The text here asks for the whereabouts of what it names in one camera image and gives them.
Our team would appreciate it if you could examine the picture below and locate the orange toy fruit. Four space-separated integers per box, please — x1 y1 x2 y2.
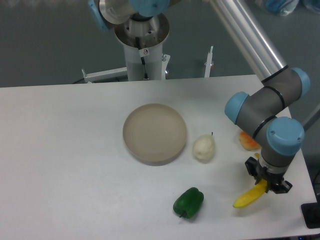
238 130 261 151

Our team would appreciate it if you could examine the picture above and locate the black cable on pedestal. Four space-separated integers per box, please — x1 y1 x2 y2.
135 36 149 81

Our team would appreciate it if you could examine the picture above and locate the black device at edge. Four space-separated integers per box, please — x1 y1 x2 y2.
301 202 320 229

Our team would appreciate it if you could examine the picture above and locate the white metal bracket right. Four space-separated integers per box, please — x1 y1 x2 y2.
204 46 214 78

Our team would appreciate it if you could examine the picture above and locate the white metal bracket left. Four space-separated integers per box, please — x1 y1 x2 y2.
81 67 127 83

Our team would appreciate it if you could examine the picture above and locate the yellow toy banana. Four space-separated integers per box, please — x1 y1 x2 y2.
232 152 268 209

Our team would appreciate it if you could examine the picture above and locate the white toy pear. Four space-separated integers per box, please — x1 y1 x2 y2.
192 133 216 164

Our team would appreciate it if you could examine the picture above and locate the beige round plate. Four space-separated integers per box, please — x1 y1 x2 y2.
122 103 188 166

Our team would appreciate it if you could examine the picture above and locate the green toy bell pepper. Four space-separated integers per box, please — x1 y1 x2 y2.
172 187 205 219

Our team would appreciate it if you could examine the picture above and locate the white metal bracket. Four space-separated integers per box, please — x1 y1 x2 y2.
81 67 127 83
204 46 214 78

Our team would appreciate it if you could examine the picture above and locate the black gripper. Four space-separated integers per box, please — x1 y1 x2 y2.
245 155 292 194

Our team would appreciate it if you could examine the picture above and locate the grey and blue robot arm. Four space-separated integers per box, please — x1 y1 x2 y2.
88 0 310 194

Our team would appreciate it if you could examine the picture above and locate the blue plastic bag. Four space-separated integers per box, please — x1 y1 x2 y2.
262 0 320 16

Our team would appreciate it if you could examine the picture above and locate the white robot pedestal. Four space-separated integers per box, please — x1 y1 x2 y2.
114 13 170 82

